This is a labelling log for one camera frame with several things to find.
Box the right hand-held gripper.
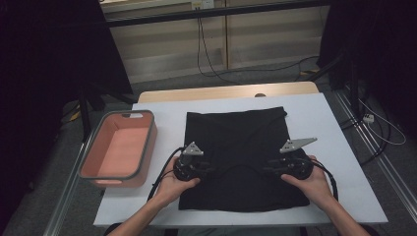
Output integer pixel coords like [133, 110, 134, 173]
[267, 137, 319, 181]

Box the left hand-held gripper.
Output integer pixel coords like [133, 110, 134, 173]
[172, 141, 212, 182]

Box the black tank top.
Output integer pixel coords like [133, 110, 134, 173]
[178, 106, 311, 213]

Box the pink basket with grey rim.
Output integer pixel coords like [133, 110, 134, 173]
[78, 109, 158, 189]

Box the person's left hand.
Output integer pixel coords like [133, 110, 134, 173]
[153, 156, 201, 206]

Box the person's right hand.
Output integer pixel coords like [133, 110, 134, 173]
[280, 155, 332, 205]

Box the wooden table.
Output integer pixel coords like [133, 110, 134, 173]
[137, 81, 320, 104]

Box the black chair armrest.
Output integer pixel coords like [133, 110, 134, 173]
[358, 224, 382, 236]
[103, 222, 126, 236]

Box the black metal stand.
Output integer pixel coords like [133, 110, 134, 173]
[77, 83, 139, 142]
[308, 53, 362, 122]

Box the black curtain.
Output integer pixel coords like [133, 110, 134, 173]
[316, 0, 417, 139]
[0, 0, 134, 230]

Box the black horizontal bar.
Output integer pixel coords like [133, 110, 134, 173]
[105, 0, 332, 29]

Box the left hand-held gripper black cable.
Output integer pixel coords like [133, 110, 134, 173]
[147, 147, 185, 202]

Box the hand-held gripper black cable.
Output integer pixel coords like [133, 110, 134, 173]
[311, 160, 339, 202]
[147, 147, 185, 202]

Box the right hand-held gripper black cable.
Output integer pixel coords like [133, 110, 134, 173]
[311, 160, 339, 202]

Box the black floor cable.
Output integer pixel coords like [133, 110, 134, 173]
[338, 114, 392, 166]

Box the aluminium rail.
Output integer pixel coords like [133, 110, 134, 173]
[42, 131, 99, 236]
[332, 89, 417, 224]

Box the white floor cable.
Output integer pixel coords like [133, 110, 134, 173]
[358, 97, 407, 147]

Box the black wall cable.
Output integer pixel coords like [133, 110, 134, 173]
[196, 17, 321, 85]
[196, 17, 240, 86]

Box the white wall socket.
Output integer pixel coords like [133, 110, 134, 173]
[191, 0, 215, 10]

